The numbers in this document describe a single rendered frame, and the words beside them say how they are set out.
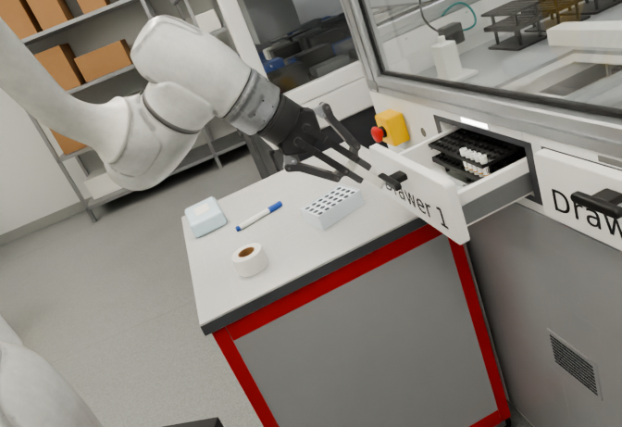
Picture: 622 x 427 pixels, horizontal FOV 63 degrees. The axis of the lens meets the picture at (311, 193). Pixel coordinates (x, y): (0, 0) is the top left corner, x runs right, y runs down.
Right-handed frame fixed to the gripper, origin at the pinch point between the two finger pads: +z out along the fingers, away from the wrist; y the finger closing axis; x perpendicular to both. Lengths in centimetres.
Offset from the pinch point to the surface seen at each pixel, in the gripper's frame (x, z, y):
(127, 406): 108, 22, -132
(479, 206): -12.9, 13.5, 5.4
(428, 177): -9.4, 4.7, 4.9
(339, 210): 23.8, 11.8, -10.3
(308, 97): 80, 10, 10
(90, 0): 379, -89, -3
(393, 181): -2.0, 4.2, 1.6
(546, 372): -5, 60, -15
